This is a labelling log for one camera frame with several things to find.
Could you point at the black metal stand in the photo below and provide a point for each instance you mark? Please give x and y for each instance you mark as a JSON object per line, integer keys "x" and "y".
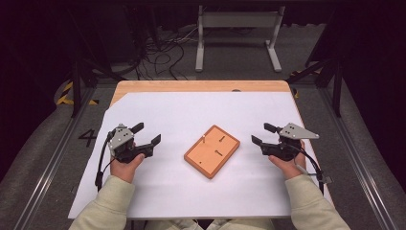
{"x": 76, "y": 83}
{"x": 336, "y": 86}

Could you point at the aluminium floor rail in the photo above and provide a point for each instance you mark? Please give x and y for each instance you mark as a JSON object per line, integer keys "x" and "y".
{"x": 357, "y": 159}
{"x": 54, "y": 159}

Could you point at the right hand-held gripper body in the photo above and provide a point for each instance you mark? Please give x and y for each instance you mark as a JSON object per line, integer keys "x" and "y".
{"x": 295, "y": 131}

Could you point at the person's legs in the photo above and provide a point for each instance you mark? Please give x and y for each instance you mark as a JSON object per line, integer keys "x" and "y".
{"x": 172, "y": 225}

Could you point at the large white paper sheet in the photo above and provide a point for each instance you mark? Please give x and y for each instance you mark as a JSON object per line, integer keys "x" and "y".
{"x": 198, "y": 108}

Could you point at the orange wooden photo frame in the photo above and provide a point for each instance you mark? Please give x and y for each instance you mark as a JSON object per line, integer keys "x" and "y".
{"x": 204, "y": 156}

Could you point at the white metal stand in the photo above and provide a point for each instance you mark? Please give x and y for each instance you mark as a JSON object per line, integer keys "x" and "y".
{"x": 239, "y": 19}

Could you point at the person's right hand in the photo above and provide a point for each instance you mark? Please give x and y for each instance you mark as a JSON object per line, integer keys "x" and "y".
{"x": 292, "y": 167}

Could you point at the dark cabinet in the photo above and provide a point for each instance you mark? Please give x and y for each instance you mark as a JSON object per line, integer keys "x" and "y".
{"x": 124, "y": 32}

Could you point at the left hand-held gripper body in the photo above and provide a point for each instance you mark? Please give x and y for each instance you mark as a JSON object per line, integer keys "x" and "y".
{"x": 121, "y": 138}

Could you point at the person's left hand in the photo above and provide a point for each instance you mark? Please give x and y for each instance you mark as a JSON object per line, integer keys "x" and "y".
{"x": 125, "y": 171}

